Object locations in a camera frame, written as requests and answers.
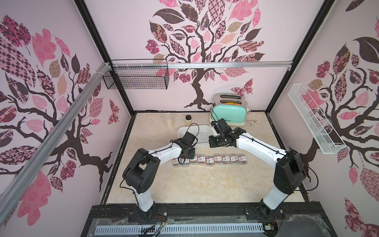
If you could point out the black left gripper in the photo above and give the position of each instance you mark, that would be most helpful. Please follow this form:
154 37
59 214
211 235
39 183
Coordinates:
191 156

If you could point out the paper clip box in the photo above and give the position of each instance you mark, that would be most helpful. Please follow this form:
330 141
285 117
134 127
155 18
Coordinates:
201 160
176 163
234 159
226 160
193 161
242 159
218 159
185 162

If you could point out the paper clip box side-left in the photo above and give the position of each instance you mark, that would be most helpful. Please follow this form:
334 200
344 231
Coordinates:
210 161

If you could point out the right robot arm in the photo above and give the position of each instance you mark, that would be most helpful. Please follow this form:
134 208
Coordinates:
289 169

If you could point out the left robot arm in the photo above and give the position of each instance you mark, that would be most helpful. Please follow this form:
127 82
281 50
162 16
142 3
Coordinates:
140 173

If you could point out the white plastic storage box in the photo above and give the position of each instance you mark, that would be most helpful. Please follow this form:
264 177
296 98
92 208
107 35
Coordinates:
202 133

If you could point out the mint green toaster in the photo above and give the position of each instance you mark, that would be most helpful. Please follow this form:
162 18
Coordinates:
229 106

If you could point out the black-lidded spice bottle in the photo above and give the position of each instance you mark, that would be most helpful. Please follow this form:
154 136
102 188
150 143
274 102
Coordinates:
188 120

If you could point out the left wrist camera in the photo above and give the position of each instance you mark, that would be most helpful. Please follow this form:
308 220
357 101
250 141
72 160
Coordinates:
189 140

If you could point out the aluminium rail back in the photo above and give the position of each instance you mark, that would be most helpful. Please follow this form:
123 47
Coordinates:
199 65

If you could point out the aluminium rail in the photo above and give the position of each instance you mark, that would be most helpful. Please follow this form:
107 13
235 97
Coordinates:
199 65
22 181

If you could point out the black wire basket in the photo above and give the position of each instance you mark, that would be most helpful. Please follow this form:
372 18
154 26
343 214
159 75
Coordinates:
138 74

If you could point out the white cable duct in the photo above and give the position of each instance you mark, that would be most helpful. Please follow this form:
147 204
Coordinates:
168 229

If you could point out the white wire basket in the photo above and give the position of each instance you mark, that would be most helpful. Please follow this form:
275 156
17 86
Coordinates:
320 126

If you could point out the black base frame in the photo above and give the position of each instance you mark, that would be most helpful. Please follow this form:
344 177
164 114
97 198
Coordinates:
291 219

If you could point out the aluminium rail left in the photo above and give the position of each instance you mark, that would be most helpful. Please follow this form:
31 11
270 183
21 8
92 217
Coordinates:
22 181

